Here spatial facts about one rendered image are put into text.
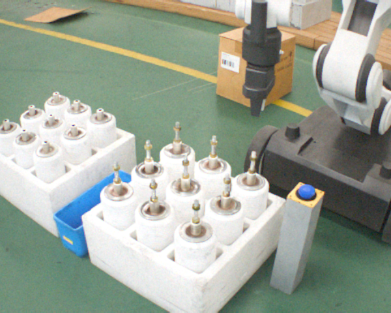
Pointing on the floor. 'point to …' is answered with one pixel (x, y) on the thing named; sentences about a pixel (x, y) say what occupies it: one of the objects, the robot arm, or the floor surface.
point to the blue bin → (66, 221)
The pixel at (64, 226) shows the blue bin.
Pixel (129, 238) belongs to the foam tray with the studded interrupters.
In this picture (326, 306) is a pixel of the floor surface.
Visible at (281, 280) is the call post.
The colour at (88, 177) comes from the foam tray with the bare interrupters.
